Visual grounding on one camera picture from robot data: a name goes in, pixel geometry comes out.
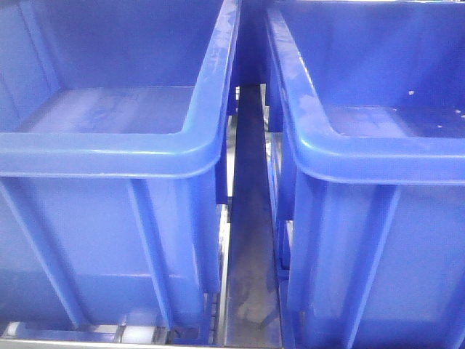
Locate blue plastic bin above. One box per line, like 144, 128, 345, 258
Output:
267, 1, 464, 348
1, 1, 240, 329

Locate blue plastic bin front left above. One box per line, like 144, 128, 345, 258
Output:
1, 1, 240, 329

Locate blue plastic bin front right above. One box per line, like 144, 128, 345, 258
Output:
267, 1, 464, 348

